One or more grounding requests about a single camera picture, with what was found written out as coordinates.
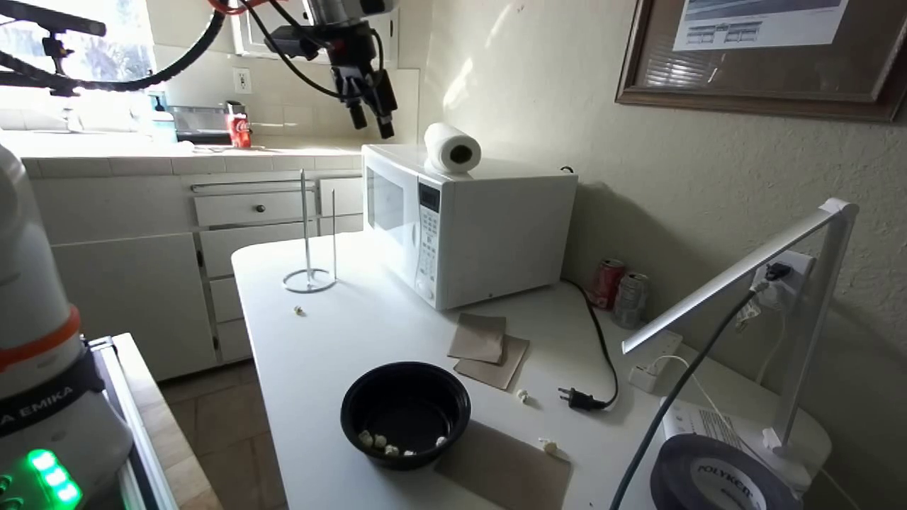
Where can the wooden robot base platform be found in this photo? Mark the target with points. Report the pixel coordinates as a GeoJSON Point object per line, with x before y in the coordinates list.
{"type": "Point", "coordinates": [160, 426]}

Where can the white kitchen cabinet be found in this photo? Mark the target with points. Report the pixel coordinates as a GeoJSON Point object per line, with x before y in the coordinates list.
{"type": "Point", "coordinates": [132, 273]}

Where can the white microwave oven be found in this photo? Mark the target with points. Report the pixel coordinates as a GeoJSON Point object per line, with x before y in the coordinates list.
{"type": "Point", "coordinates": [500, 236]}

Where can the white paper towel holder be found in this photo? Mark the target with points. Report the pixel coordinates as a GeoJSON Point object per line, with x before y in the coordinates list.
{"type": "Point", "coordinates": [737, 273]}

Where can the black tape roll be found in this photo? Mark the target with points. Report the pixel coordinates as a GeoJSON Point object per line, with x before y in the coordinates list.
{"type": "Point", "coordinates": [683, 471]}

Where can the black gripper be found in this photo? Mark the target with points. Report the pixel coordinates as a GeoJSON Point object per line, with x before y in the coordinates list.
{"type": "Point", "coordinates": [359, 60]}

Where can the red bottle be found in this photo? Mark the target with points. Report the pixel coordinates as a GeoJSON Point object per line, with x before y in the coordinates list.
{"type": "Point", "coordinates": [238, 130]}

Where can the white wall outlet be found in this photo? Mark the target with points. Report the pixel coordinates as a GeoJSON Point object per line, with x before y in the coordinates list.
{"type": "Point", "coordinates": [794, 270]}

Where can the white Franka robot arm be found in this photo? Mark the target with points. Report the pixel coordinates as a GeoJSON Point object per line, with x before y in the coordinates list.
{"type": "Point", "coordinates": [30, 286]}

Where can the red soda can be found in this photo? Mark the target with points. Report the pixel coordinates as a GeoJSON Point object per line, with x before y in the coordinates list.
{"type": "Point", "coordinates": [601, 286]}

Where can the brown framed picture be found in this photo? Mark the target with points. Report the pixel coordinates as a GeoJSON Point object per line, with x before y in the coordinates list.
{"type": "Point", "coordinates": [653, 66]}

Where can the white wall switch plate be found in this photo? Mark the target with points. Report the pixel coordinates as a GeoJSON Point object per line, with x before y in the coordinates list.
{"type": "Point", "coordinates": [242, 82]}

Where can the large brown cardboard sheet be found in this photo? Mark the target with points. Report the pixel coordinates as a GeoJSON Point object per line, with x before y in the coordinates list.
{"type": "Point", "coordinates": [505, 470]}

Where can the dark tray on counter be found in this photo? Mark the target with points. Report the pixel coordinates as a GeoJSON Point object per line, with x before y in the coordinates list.
{"type": "Point", "coordinates": [199, 124]}

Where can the white tissue roll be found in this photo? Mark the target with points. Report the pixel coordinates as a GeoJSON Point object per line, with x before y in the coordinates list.
{"type": "Point", "coordinates": [444, 144]}

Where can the small brown cardboard piece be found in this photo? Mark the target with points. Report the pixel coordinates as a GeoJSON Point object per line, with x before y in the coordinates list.
{"type": "Point", "coordinates": [479, 339]}
{"type": "Point", "coordinates": [505, 371]}

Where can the silver soda can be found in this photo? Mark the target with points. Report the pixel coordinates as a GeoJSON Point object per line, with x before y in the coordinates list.
{"type": "Point", "coordinates": [632, 303]}

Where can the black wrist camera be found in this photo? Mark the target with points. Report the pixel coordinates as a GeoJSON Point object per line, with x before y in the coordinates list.
{"type": "Point", "coordinates": [295, 42]}

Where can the black plastic bowl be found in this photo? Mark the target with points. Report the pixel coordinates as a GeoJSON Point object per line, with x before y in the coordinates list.
{"type": "Point", "coordinates": [405, 406]}

